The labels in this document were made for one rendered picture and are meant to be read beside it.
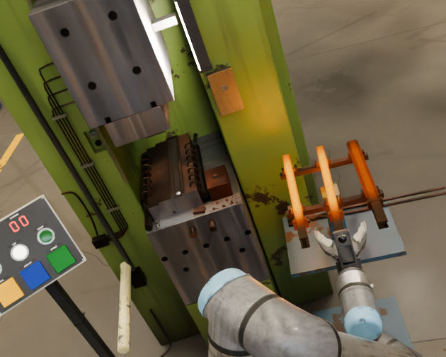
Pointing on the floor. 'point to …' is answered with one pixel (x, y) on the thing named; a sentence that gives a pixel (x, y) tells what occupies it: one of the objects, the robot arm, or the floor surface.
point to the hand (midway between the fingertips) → (338, 224)
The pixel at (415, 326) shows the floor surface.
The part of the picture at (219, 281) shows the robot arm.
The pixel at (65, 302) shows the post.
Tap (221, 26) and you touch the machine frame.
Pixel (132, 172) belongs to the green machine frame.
